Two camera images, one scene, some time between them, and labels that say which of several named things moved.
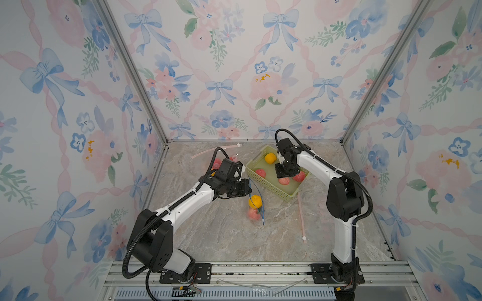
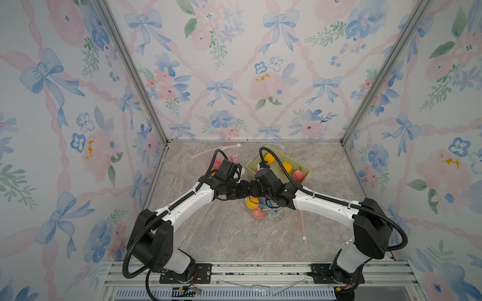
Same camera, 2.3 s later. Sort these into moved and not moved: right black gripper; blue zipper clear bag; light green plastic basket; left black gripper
Moved: blue zipper clear bag; right black gripper
Not moved: light green plastic basket; left black gripper
